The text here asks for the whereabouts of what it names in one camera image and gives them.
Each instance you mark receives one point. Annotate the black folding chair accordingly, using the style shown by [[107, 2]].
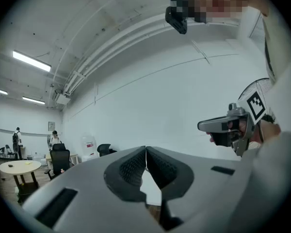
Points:
[[1, 151], [10, 150]]

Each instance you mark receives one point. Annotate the black head camera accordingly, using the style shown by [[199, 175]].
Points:
[[177, 21]]

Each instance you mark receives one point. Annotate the black standing fan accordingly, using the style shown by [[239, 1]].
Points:
[[259, 86]]

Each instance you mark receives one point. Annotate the person's beige clothing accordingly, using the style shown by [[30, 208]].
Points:
[[281, 178]]

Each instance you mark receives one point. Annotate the light wooden desk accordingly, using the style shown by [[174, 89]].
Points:
[[72, 156]]

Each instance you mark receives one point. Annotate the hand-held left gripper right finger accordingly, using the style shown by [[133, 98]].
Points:
[[208, 186]]

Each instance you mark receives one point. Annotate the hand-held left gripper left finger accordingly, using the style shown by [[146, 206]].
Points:
[[87, 183]]

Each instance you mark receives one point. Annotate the small pedestal fan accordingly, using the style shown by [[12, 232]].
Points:
[[49, 141]]

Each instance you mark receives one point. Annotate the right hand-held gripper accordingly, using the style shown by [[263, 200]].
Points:
[[252, 105]]

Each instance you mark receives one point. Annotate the white ceiling pipes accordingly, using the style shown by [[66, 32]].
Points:
[[106, 50]]

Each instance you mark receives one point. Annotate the white wall vent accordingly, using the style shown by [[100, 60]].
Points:
[[257, 29]]

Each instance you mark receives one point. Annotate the person's right forearm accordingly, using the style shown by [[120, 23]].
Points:
[[270, 131]]

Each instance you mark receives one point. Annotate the white ceiling air unit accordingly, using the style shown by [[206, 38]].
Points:
[[62, 98]]

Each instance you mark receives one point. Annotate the black box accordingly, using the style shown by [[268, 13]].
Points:
[[27, 189]]

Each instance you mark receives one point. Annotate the round beige table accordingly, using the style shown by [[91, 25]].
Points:
[[19, 167]]

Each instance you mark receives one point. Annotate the black mesh office chair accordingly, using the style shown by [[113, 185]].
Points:
[[60, 159]]

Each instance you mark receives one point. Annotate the framed wall poster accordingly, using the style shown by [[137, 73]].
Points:
[[51, 126]]

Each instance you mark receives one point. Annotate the clear water jug red label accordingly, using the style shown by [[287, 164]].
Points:
[[89, 143]]

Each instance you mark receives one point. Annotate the white water dispenser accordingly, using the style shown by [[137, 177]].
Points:
[[89, 158]]

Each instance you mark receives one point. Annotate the person's right hand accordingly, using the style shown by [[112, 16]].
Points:
[[243, 127]]

